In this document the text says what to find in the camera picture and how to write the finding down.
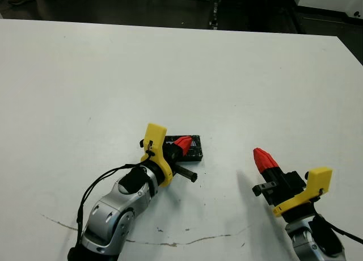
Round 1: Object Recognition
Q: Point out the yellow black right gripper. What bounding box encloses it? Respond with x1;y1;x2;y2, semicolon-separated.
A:
252;148;333;224

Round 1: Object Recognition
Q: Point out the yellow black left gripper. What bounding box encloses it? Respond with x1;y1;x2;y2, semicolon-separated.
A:
140;123;198;188

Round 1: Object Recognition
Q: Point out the black shiny box lid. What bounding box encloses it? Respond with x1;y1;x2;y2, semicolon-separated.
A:
164;134;205;163

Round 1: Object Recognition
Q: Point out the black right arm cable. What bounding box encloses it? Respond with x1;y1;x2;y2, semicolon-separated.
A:
314;212;363;243

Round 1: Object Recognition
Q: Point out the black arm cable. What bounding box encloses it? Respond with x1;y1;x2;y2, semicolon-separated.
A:
75;163;148;245
314;212;363;243

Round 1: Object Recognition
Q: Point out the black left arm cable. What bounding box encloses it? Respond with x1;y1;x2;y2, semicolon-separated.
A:
75;163;148;245

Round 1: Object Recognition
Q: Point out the black metal rack post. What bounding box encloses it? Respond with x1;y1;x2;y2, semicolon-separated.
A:
209;0;221;29

